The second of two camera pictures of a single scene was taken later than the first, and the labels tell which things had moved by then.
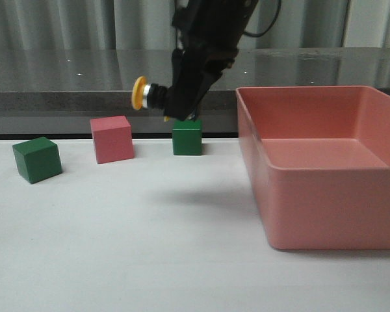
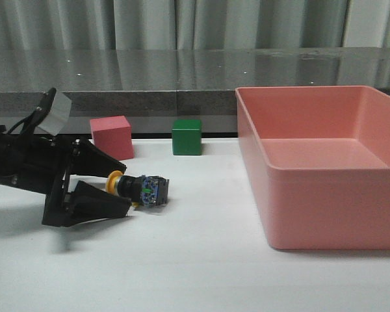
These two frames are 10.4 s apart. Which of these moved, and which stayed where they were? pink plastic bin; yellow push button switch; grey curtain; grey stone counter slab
Moved: yellow push button switch
Stayed: grey curtain; grey stone counter slab; pink plastic bin
